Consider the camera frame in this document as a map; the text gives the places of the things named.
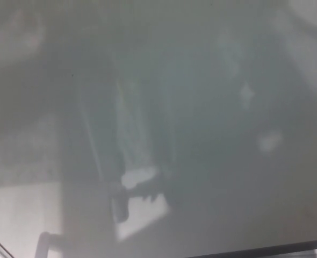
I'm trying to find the large whiteboard with grey frame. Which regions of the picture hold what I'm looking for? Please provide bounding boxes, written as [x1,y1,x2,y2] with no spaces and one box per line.
[0,0,317,258]

